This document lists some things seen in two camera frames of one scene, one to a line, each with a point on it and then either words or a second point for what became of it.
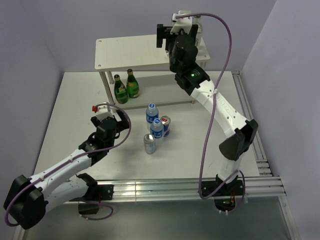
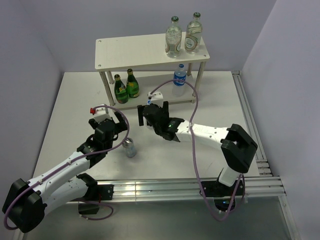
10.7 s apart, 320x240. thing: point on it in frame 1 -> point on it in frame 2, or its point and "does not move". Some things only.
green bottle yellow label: (132, 88) does not move
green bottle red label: (121, 92) does not move
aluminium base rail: (266, 186) does not move
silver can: (149, 143) -> (129, 146)
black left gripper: (124, 123) does not move
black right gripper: (163, 32) -> (140, 108)
